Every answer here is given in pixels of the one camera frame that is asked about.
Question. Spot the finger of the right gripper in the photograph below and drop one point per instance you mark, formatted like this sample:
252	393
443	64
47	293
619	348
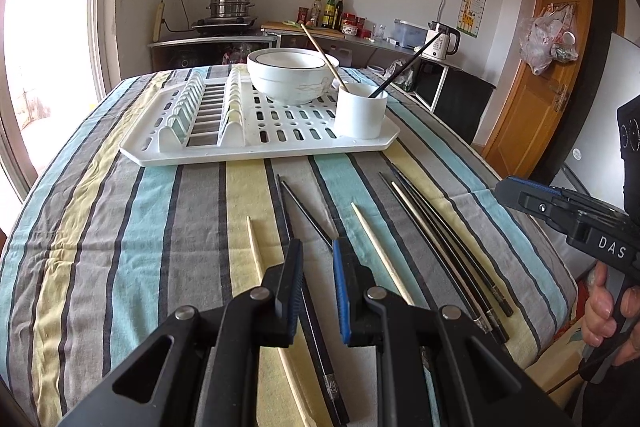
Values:
507	191
567	212

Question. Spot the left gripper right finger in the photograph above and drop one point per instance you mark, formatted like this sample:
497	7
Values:
433	367

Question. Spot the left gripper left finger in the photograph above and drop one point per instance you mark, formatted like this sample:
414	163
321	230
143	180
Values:
201	367

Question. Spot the right hand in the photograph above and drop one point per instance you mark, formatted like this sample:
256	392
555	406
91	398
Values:
598	323

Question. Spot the wooden door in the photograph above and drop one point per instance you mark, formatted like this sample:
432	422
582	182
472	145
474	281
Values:
553	89

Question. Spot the black chopstick pair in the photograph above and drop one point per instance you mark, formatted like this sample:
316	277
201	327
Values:
307	214
321	360

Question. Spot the white electric kettle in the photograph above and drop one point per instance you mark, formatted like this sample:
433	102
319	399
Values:
444	41

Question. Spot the hanging plastic bag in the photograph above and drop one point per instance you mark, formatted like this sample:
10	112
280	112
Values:
549	37

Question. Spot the white cylindrical utensil cup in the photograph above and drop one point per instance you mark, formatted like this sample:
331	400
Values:
357	115

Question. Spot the striped tablecloth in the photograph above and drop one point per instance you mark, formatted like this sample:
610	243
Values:
104	250

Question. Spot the clear plastic storage box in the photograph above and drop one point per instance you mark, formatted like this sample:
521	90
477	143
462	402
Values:
408	35

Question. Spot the white ceramic bowl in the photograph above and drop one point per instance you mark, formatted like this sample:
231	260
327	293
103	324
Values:
290	76

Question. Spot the dark sauce bottle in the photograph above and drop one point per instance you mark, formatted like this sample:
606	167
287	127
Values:
338	13

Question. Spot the green label sauce bottle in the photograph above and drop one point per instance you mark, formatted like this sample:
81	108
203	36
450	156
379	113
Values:
328	14

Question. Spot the white plastic dish rack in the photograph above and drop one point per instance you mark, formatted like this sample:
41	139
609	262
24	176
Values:
226	119

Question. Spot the wooden cutting board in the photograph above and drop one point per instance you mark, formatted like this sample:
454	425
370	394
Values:
295	28

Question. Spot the black induction cooker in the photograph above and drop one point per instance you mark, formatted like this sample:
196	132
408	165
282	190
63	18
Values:
212	26

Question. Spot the stainless steel steamer pot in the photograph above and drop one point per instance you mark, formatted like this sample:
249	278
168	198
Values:
229	8

